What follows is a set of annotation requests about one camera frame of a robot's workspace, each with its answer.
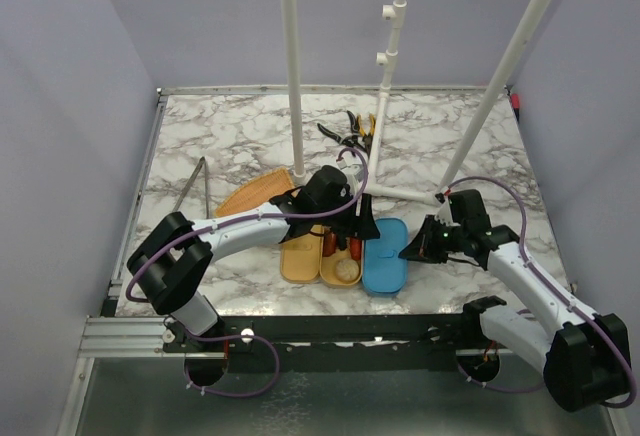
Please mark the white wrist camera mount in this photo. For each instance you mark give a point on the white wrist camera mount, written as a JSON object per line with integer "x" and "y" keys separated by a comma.
{"x": 444, "y": 215}
{"x": 353, "y": 166}

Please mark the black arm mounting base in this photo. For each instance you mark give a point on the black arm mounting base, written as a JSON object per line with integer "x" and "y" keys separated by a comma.
{"x": 275, "y": 344}

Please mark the woven bamboo basket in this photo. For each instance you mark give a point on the woven bamboo basket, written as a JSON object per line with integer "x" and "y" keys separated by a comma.
{"x": 256, "y": 192}

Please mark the white steamed bun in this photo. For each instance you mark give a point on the white steamed bun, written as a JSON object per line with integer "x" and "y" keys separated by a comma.
{"x": 347, "y": 271}

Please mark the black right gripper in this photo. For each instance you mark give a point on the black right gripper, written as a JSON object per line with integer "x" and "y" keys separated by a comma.
{"x": 422, "y": 247}

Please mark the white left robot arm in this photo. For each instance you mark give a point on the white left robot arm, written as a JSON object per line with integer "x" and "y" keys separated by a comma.
{"x": 168, "y": 266}

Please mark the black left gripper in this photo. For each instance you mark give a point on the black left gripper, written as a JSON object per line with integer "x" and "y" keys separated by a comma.
{"x": 362, "y": 226}

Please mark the red sausage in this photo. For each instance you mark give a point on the red sausage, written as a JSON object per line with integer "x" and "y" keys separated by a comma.
{"x": 355, "y": 248}

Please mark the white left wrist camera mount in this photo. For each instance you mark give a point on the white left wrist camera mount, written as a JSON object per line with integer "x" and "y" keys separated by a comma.
{"x": 353, "y": 166}

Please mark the blue lunch box base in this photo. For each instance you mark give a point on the blue lunch box base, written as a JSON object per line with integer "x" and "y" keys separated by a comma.
{"x": 380, "y": 294}

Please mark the aluminium table frame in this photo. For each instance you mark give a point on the aluminium table frame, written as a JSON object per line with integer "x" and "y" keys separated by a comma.
{"x": 203, "y": 146}

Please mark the beige lunch box base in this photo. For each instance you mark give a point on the beige lunch box base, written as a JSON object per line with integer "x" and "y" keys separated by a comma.
{"x": 327, "y": 268}

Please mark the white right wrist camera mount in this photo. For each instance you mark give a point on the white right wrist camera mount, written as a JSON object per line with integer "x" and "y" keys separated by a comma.
{"x": 444, "y": 215}

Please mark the brown sausage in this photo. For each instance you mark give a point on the brown sausage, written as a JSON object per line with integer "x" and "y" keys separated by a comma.
{"x": 329, "y": 244}

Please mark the beige lunch box lid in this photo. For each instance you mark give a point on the beige lunch box lid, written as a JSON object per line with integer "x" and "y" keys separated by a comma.
{"x": 300, "y": 258}

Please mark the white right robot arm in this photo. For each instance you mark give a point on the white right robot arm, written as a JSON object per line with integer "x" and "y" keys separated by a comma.
{"x": 582, "y": 356}

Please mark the red clamp at table corner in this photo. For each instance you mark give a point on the red clamp at table corner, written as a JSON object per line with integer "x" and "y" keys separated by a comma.
{"x": 515, "y": 104}

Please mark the blue lunch box lid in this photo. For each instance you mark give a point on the blue lunch box lid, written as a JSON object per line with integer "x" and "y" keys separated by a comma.
{"x": 383, "y": 269}

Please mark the yellow handled pliers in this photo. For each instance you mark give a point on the yellow handled pliers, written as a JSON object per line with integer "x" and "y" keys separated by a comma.
{"x": 367, "y": 131}

